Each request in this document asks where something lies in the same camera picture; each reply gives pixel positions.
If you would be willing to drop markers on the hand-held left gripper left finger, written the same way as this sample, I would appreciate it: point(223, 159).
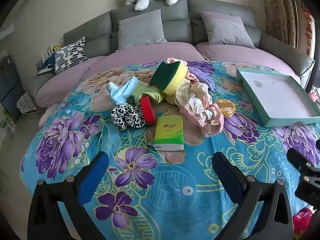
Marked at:
point(93, 177)

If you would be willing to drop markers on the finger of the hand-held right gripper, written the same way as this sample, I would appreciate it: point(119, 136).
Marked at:
point(308, 177)

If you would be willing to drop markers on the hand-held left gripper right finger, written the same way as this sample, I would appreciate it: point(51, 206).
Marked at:
point(228, 177)

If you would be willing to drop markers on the pink frilly cloth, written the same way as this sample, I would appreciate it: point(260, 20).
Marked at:
point(202, 117)

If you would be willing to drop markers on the cow print scrunchie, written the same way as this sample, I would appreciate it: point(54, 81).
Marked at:
point(125, 117)

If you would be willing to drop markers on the teal box tray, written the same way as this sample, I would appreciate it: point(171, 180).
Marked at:
point(275, 95)

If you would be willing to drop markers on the light blue cloth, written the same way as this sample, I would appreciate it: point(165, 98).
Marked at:
point(122, 92)

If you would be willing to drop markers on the cream lace cloth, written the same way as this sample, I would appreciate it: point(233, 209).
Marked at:
point(185, 91)

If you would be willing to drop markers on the lime green cloth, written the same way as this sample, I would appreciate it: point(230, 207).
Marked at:
point(140, 90)

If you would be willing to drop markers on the pink white striped cloth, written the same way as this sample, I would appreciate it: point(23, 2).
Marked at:
point(191, 77)

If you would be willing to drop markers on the yellow green sponge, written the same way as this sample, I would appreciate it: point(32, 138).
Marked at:
point(172, 80)

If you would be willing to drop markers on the floral blanket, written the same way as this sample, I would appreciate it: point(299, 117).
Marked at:
point(175, 180)

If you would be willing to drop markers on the orange round box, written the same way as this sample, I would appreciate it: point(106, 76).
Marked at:
point(225, 107)

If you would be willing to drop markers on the green tissue pack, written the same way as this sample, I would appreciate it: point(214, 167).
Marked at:
point(168, 135)

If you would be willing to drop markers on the silver bag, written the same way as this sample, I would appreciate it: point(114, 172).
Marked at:
point(26, 103)

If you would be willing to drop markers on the green white box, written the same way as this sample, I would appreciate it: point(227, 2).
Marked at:
point(6, 121)

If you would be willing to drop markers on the purple packet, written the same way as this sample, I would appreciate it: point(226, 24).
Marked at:
point(200, 73)

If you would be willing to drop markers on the blue patterned cushion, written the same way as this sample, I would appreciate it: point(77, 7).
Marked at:
point(46, 66)

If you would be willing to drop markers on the dark cabinet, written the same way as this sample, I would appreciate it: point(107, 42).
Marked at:
point(10, 90)

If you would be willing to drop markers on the black white patterned pillow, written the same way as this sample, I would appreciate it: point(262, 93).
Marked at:
point(70, 55)

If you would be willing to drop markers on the white yellow booklet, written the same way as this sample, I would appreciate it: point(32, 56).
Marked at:
point(50, 52)

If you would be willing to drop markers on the lilac sofa cover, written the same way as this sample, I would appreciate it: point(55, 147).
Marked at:
point(150, 52)

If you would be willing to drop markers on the lilac grey pillow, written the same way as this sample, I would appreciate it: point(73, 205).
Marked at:
point(225, 32)

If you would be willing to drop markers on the red gold hanging decoration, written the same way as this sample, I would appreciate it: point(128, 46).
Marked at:
point(307, 30)

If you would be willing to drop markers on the beige patterned curtain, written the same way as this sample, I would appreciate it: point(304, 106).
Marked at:
point(277, 12)

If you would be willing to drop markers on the grey sofa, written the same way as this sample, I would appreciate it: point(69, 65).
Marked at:
point(175, 12)

